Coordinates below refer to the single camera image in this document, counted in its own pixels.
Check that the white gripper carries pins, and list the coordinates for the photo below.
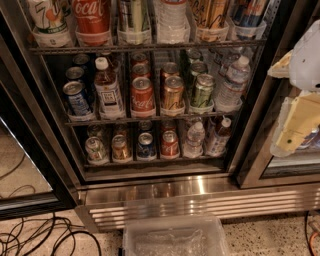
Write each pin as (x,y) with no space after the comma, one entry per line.
(306,63)

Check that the clear water bottle top shelf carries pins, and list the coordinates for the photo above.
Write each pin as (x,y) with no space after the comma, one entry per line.
(172,23)

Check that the water bottle middle shelf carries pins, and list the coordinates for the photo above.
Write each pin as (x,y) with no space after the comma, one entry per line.
(228,97)

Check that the right glass fridge door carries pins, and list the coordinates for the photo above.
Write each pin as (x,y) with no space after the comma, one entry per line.
(261,169)

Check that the green can middle shelf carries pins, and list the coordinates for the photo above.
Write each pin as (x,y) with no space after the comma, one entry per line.
(201,97)

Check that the tea bottle bottom shelf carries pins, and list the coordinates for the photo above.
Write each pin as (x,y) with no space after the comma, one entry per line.
(217,136)

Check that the gold tall can top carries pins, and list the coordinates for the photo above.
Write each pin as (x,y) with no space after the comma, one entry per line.
(210,16)

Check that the water bottle bottom shelf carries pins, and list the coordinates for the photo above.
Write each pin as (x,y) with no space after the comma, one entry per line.
(194,141)

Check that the gold can middle shelf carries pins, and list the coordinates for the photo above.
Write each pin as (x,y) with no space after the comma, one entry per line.
(172,102)

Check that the red can bottom shelf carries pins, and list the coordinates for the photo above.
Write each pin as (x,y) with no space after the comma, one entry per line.
(169,144)

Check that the blue can bottom shelf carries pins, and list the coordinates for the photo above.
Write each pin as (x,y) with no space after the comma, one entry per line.
(145,146)

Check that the orange can bottom shelf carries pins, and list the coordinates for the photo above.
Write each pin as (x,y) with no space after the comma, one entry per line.
(120,149)

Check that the brown tea bottle white cap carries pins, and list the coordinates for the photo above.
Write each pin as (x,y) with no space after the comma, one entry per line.
(108,90)

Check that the white green can bottom shelf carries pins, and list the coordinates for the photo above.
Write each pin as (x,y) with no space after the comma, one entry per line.
(96,151)

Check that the blue pepsi can middle shelf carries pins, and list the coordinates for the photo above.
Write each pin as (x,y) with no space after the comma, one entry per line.
(79,106)

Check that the red coca cola can top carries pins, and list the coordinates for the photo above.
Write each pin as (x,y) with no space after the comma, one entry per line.
(93,19)

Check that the stainless fridge base grille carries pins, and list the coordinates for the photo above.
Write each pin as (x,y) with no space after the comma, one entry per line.
(107,207)

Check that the open glass fridge door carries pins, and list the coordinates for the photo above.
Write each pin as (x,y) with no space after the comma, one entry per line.
(29,180)

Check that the blue red bull can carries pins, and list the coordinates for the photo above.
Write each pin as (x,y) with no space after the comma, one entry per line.
(247,15)

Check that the red coke can middle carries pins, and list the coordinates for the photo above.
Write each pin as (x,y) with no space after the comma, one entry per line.
(142,98)

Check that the clear plastic bin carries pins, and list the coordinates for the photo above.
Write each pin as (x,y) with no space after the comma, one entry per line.
(197,235)

